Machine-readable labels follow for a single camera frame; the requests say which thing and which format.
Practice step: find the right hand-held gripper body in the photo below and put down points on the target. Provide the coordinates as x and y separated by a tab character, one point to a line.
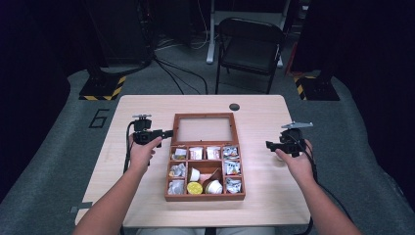
293	140

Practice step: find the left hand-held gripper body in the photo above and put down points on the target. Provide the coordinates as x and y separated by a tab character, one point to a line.
143	135

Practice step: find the wooden box with glass lid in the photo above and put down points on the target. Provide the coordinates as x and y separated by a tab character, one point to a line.
204	197

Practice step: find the person's left hand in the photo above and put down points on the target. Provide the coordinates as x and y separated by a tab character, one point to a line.
140	156

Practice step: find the person's right hand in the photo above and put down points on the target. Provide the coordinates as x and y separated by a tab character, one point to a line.
301	168

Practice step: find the white red packet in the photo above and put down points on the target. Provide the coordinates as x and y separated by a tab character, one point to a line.
196	152
213	152

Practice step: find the blue silver packet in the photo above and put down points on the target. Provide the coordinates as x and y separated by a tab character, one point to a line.
233	185
230	152
232	167

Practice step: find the white capsule cup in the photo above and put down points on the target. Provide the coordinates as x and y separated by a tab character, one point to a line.
214	187
194	174

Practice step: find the black stand with striped base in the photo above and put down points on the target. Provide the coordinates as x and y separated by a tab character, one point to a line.
102	86
318	88

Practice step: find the brown capsule cup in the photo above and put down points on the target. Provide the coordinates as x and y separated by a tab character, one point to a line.
212	175

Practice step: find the grey tape piece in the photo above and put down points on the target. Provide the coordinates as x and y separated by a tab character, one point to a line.
81	206

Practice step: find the black folding chair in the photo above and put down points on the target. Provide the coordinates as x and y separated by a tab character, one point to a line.
249	52

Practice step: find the black equipment cabinet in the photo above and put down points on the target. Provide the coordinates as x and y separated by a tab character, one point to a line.
120	32

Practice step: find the dark curtain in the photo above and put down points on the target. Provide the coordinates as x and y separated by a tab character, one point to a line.
29	98
375	65

